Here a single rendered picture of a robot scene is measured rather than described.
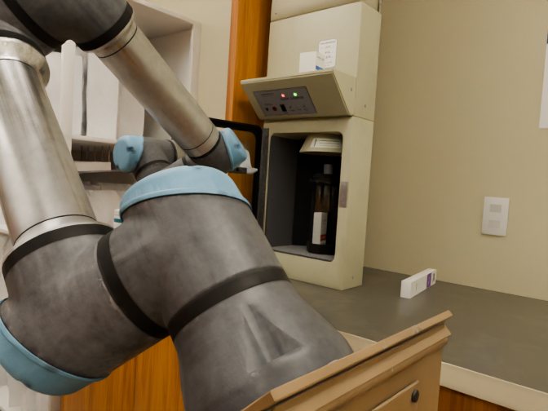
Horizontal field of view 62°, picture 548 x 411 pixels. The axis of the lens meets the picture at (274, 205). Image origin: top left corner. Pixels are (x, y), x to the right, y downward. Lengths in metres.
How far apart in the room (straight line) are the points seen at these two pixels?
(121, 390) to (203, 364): 1.28
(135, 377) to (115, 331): 1.12
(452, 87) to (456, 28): 0.19
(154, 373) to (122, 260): 1.06
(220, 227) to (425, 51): 1.38
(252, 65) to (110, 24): 0.85
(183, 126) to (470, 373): 0.62
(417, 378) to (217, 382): 0.16
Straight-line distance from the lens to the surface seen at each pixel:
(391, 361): 0.34
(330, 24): 1.37
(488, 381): 0.84
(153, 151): 0.95
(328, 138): 1.34
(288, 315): 0.36
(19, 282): 0.48
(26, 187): 0.53
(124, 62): 0.73
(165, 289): 0.40
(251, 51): 1.51
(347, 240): 1.26
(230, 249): 0.38
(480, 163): 1.56
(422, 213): 1.62
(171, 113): 0.79
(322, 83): 1.21
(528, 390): 0.83
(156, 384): 1.47
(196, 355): 0.37
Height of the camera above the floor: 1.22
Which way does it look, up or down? 3 degrees down
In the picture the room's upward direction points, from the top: 4 degrees clockwise
